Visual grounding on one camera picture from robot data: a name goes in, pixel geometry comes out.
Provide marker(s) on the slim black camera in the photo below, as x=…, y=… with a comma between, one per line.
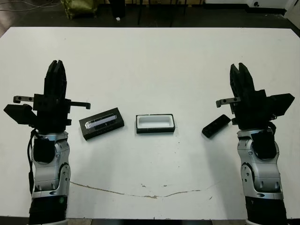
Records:
x=215, y=126

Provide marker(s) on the white cabinet with black knob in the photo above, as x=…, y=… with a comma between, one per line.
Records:
x=269, y=2

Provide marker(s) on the white side panel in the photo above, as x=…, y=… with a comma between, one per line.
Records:
x=294, y=8

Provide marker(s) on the black box base white insert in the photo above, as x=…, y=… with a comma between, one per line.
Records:
x=154, y=122

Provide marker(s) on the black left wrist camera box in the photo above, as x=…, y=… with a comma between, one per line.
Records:
x=18, y=114

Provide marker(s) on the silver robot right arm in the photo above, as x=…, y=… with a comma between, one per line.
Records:
x=262, y=171

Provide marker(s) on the olive green bag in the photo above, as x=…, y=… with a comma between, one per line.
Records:
x=77, y=9

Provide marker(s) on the black box lid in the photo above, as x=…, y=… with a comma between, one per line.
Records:
x=103, y=130

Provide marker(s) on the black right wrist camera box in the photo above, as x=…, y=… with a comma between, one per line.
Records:
x=280, y=103

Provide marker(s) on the thin black furniture leg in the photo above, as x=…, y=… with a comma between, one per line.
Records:
x=138, y=14

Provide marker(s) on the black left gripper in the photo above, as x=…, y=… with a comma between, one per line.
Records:
x=51, y=112

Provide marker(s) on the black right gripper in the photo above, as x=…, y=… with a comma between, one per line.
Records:
x=253, y=110

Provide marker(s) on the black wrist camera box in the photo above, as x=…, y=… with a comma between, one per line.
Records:
x=280, y=103
x=18, y=114

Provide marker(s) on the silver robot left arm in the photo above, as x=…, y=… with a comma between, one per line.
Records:
x=47, y=173

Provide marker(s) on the small white floor object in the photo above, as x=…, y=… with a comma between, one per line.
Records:
x=117, y=19

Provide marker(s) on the black upright stand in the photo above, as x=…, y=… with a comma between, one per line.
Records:
x=118, y=8

